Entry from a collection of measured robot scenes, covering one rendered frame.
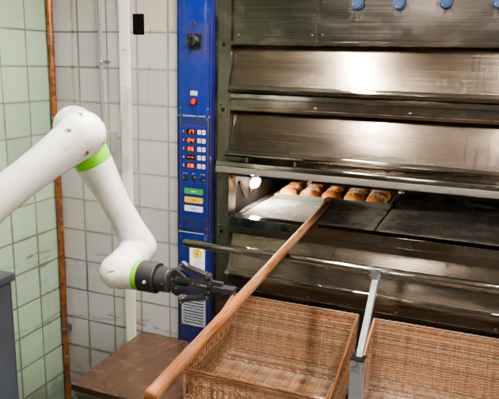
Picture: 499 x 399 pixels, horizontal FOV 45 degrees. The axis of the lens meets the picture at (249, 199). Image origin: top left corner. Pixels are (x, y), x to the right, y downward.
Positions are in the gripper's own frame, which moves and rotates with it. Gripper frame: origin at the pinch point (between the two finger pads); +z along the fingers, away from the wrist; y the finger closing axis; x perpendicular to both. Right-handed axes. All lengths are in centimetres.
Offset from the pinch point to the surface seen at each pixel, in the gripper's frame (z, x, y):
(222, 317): 7.8, 18.4, -0.2
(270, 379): -5, -60, 61
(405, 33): 34, -82, -74
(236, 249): -14.3, -44.2, 3.1
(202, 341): 8.7, 31.6, 0.1
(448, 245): 56, -80, 2
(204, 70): -44, -79, -59
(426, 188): 47, -66, -21
